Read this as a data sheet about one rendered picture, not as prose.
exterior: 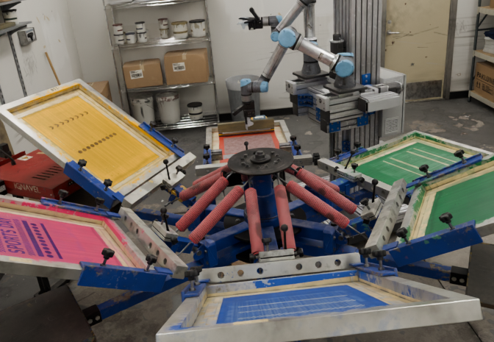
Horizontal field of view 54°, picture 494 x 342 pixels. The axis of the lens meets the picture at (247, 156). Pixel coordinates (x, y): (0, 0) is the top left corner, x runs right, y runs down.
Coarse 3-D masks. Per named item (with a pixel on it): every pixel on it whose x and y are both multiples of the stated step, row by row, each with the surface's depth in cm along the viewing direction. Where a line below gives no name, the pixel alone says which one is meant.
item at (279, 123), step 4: (280, 120) 360; (276, 124) 358; (280, 124) 353; (284, 124) 350; (208, 128) 356; (212, 128) 356; (216, 128) 356; (284, 128) 343; (208, 132) 347; (284, 132) 335; (288, 132) 334; (208, 136) 340; (284, 136) 332; (288, 136) 328; (208, 140) 332; (288, 140) 320
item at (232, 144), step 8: (224, 136) 348; (232, 136) 347; (240, 136) 345; (224, 144) 333; (232, 144) 332; (240, 144) 331; (248, 144) 329; (224, 152) 319; (232, 152) 318; (224, 160) 307
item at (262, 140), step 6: (264, 132) 348; (270, 132) 347; (252, 138) 339; (258, 138) 338; (264, 138) 337; (270, 138) 336; (276, 138) 336; (252, 144) 329; (258, 144) 328; (264, 144) 327; (270, 144) 326; (276, 144) 325
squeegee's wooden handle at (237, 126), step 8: (256, 120) 345; (264, 120) 344; (272, 120) 344; (224, 128) 344; (232, 128) 345; (240, 128) 345; (248, 128) 346; (256, 128) 346; (264, 128) 347; (272, 128) 347
